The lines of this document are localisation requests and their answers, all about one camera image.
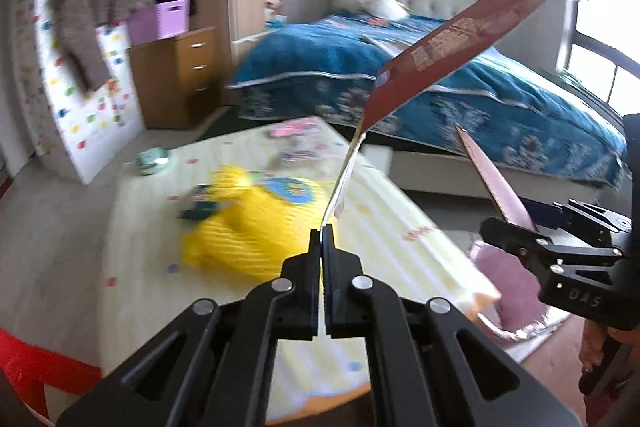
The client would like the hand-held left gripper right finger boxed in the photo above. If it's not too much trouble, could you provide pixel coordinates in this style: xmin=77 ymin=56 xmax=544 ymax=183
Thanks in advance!
xmin=322 ymin=225 xmax=591 ymax=427

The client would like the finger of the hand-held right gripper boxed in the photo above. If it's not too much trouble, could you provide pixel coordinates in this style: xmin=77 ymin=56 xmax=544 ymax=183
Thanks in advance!
xmin=481 ymin=216 xmax=624 ymax=279
xmin=521 ymin=199 xmax=637 ymax=249

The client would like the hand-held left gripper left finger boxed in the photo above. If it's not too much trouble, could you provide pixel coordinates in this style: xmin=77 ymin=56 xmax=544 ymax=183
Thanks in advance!
xmin=57 ymin=229 xmax=322 ymax=427

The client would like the maroon snack wrapper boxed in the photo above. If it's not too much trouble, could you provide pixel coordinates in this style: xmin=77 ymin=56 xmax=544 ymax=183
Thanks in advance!
xmin=455 ymin=124 xmax=538 ymax=233

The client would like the red snack bag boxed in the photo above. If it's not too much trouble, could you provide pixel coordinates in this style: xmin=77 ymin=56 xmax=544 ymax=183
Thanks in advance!
xmin=320 ymin=0 xmax=568 ymax=228

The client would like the person's right hand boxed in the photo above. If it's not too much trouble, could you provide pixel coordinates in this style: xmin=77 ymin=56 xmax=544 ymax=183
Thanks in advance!
xmin=579 ymin=323 xmax=609 ymax=374

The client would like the knitted glove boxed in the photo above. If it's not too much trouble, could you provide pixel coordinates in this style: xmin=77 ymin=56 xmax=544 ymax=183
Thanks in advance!
xmin=180 ymin=164 xmax=341 ymax=283

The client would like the clear packet with pink header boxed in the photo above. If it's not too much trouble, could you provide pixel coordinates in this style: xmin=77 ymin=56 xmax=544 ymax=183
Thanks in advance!
xmin=267 ymin=119 xmax=326 ymax=140

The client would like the dark snack wrapper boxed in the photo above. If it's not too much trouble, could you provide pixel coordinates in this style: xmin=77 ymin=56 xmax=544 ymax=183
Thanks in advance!
xmin=177 ymin=184 xmax=221 ymax=220

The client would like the striped dotted table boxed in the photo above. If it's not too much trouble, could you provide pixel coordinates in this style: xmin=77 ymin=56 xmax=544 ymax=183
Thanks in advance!
xmin=97 ymin=117 xmax=501 ymax=408

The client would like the dark floor mat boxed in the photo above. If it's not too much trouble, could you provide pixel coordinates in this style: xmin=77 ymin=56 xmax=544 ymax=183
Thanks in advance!
xmin=200 ymin=107 xmax=241 ymax=138

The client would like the round metal tin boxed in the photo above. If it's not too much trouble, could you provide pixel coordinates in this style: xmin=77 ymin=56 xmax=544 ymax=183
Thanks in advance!
xmin=137 ymin=147 xmax=173 ymax=175

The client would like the blue floral blanket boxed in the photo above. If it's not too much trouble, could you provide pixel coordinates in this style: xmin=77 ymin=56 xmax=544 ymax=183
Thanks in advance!
xmin=227 ymin=14 xmax=628 ymax=182

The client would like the folded grey cloth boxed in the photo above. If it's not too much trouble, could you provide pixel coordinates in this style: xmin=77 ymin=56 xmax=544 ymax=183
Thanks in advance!
xmin=360 ymin=34 xmax=401 ymax=54

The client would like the window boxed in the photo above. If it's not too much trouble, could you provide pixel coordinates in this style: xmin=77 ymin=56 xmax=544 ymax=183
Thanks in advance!
xmin=565 ymin=0 xmax=640 ymax=108

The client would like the wooden drawer cabinet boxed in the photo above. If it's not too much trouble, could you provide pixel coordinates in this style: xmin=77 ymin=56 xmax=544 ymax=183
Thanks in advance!
xmin=127 ymin=27 xmax=221 ymax=130

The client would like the purple storage box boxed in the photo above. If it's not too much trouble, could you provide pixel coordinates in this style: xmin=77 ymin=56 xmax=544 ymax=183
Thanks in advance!
xmin=127 ymin=0 xmax=193 ymax=45

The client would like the white polka dot cabinet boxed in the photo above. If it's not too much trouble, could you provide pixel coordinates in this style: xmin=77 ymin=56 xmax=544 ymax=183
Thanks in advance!
xmin=10 ymin=0 xmax=146 ymax=185

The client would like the red plastic stool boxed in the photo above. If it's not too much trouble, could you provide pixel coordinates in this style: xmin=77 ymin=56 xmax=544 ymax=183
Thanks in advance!
xmin=0 ymin=327 xmax=103 ymax=420

